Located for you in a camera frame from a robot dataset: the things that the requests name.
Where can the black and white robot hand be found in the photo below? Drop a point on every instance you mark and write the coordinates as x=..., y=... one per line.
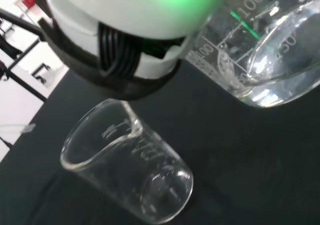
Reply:
x=130, y=10

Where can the empty clear glass beaker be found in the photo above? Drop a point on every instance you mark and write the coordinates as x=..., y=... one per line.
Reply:
x=152, y=160

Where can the grey cloth clip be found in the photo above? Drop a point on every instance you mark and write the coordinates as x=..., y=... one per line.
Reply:
x=28, y=128

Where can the black bench cloth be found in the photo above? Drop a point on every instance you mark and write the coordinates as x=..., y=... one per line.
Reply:
x=237, y=155

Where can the black metal frame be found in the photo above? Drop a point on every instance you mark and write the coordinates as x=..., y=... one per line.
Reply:
x=22, y=25

